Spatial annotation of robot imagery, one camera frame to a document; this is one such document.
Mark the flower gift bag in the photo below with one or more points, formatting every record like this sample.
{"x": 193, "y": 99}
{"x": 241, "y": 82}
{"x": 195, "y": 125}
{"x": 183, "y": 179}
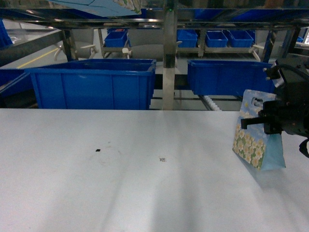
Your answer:
{"x": 103, "y": 8}
{"x": 259, "y": 150}

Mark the blue bin behind table right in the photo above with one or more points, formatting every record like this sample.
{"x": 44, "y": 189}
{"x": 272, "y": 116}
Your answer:
{"x": 226, "y": 77}

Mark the blue bin behind table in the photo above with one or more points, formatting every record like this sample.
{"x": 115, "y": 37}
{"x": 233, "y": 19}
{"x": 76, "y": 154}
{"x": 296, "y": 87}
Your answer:
{"x": 105, "y": 84}
{"x": 226, "y": 77}

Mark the stainless steel flow rack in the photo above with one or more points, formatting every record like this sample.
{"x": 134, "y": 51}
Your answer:
{"x": 168, "y": 15}

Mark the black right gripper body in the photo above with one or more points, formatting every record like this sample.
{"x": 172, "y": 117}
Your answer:
{"x": 289, "y": 112}

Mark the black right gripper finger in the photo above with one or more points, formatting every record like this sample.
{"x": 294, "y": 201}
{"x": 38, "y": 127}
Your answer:
{"x": 245, "y": 122}

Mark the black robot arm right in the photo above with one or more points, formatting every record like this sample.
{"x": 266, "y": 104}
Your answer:
{"x": 285, "y": 71}

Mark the blue bin behind table left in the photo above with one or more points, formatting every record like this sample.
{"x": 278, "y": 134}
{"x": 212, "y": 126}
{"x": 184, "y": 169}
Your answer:
{"x": 105, "y": 84}

